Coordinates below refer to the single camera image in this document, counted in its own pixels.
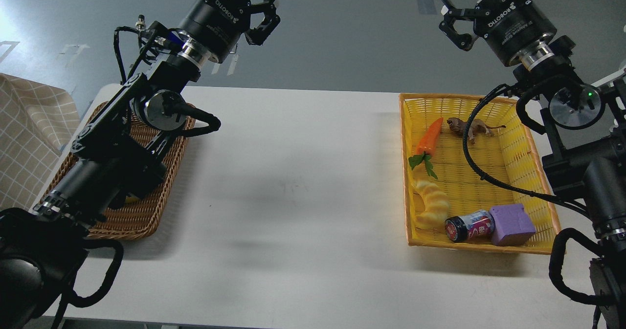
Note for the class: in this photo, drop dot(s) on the brown wicker basket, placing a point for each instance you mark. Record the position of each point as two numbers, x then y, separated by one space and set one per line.
137 220

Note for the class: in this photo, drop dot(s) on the purple foam block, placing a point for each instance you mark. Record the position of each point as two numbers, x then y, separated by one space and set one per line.
512 225

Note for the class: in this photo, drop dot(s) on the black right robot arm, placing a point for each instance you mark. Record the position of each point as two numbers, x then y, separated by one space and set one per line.
585 127

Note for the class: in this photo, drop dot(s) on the brown toy lion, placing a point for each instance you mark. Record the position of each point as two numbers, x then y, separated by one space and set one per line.
458 126

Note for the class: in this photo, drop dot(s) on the yellow toy croissant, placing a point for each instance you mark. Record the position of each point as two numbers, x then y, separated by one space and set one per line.
436 205

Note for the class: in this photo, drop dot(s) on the red soda can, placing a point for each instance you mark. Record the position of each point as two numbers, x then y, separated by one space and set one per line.
468 227

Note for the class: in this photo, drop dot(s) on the beige checkered cloth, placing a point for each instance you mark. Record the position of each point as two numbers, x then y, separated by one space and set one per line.
36 121

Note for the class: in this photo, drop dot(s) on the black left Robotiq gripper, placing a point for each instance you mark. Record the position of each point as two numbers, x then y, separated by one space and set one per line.
218 24

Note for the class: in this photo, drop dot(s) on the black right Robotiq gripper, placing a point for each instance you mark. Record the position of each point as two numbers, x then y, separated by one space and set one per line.
518 26

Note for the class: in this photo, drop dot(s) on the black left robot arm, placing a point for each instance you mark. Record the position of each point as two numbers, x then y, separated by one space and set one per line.
45 252

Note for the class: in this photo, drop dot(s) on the orange toy carrot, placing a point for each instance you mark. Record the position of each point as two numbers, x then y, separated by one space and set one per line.
426 149

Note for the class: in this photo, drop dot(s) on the yellow tape roll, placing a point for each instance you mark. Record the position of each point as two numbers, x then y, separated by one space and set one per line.
131 199

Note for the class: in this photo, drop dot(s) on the yellow plastic basket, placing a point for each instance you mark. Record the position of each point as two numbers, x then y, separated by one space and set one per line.
509 155

